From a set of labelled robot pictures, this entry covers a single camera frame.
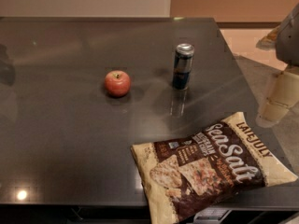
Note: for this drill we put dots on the brown sea salt chip bag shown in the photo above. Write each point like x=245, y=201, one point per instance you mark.
x=184, y=176

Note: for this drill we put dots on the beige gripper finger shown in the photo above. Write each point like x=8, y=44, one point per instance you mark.
x=268, y=41
x=281, y=94

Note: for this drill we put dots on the blue redbull can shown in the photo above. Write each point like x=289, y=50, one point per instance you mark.
x=182, y=65

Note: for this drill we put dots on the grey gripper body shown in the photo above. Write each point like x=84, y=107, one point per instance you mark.
x=290, y=44

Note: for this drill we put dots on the red apple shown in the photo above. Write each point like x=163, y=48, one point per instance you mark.
x=117, y=83

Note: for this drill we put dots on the grey device under table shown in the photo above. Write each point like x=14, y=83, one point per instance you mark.
x=211, y=216

